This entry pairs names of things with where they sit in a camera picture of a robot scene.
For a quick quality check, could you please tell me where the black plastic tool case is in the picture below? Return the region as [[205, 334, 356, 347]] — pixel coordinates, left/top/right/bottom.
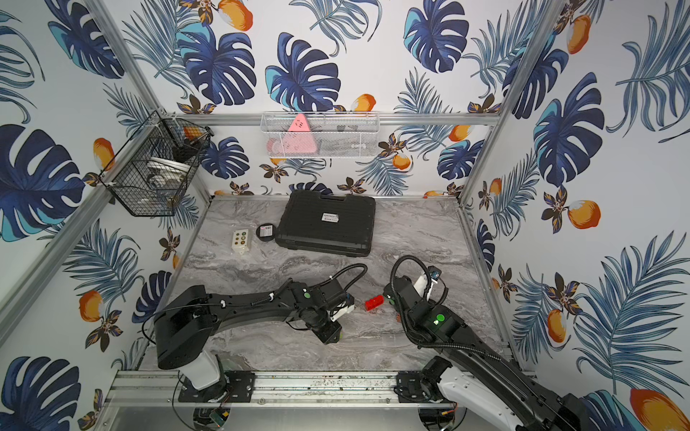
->
[[275, 190, 377, 257]]

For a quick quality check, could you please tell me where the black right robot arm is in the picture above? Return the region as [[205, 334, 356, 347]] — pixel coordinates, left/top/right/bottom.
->
[[385, 255, 592, 430]]

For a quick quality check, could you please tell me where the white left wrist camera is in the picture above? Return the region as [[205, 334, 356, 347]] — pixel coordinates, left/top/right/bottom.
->
[[329, 297, 355, 321]]

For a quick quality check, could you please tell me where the black round tape roll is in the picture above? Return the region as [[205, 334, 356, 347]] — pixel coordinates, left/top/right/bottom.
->
[[255, 223, 277, 242]]

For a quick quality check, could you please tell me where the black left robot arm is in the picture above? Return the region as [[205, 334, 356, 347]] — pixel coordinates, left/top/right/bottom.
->
[[148, 263, 368, 403]]

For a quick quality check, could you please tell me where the white wire shelf basket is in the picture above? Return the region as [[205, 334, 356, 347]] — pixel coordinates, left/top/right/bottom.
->
[[261, 111, 380, 159]]

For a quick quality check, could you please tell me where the black wire basket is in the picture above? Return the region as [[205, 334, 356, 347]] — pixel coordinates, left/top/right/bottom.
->
[[98, 111, 214, 217]]

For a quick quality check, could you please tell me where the white button control box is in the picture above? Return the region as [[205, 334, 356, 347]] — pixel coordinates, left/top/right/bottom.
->
[[232, 228, 251, 255]]

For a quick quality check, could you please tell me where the red lego brick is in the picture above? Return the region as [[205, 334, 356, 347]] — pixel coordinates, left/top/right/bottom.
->
[[365, 296, 385, 312]]

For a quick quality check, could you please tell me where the pink triangle object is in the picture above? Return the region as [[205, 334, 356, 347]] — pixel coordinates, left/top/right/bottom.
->
[[277, 113, 318, 156]]

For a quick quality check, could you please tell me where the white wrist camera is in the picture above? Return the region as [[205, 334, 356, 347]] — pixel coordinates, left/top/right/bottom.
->
[[413, 266, 442, 300], [329, 297, 355, 321]]

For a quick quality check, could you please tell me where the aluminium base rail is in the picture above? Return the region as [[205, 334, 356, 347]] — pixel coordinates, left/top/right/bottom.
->
[[105, 371, 453, 409]]

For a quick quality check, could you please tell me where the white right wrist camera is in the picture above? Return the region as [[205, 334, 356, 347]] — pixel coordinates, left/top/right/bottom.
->
[[413, 266, 442, 300]]

